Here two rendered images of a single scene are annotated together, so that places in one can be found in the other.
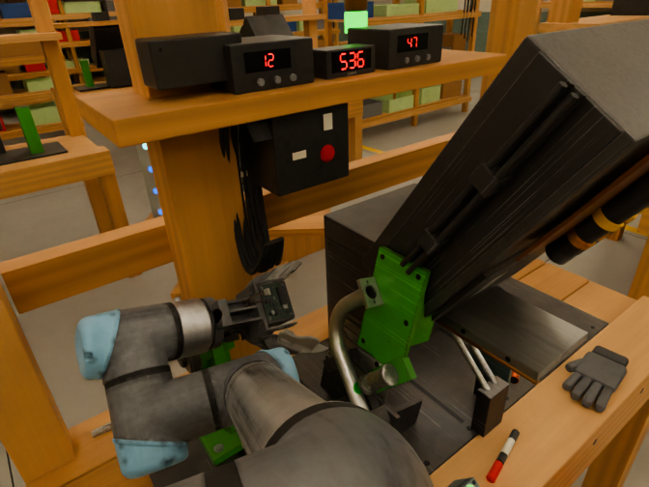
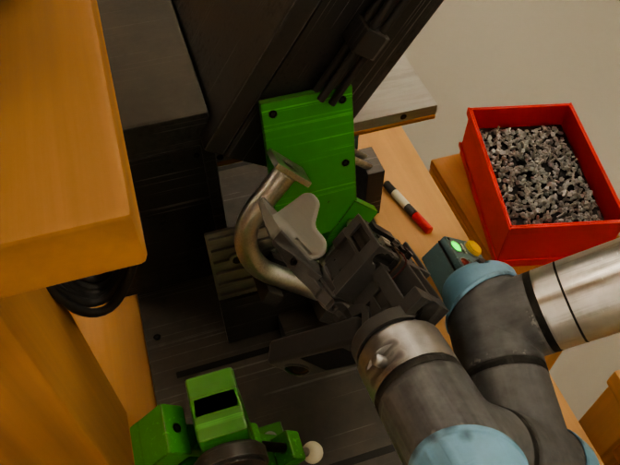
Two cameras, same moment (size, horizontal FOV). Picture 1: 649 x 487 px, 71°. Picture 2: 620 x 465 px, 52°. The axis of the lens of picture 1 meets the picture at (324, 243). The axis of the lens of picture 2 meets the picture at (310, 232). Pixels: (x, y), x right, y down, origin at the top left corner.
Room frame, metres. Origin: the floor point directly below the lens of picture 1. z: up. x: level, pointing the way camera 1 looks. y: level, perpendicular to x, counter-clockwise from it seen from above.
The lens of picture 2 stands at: (0.49, 0.43, 1.76)
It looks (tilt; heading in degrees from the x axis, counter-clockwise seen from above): 52 degrees down; 288
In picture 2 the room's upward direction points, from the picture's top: straight up
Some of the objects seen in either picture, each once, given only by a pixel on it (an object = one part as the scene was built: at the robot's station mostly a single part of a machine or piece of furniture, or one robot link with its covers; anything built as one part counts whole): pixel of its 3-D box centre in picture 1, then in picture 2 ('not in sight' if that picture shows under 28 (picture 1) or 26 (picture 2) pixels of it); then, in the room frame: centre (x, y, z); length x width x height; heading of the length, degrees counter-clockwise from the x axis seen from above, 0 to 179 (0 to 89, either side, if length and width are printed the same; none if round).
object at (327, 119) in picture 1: (296, 142); not in sight; (0.88, 0.05, 1.42); 0.17 x 0.12 x 0.15; 126
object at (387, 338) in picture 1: (403, 303); (304, 151); (0.68, -0.14, 1.17); 0.13 x 0.12 x 0.20; 126
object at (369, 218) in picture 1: (395, 272); (147, 147); (0.95, -0.17, 1.07); 0.30 x 0.18 x 0.34; 126
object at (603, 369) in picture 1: (592, 374); not in sight; (0.73, -0.59, 0.91); 0.20 x 0.11 x 0.03; 133
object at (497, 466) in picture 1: (503, 454); (407, 206); (0.55, -0.32, 0.91); 0.13 x 0.02 x 0.02; 139
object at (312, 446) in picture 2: not in sight; (302, 451); (0.58, 0.17, 0.96); 0.06 x 0.03 x 0.06; 36
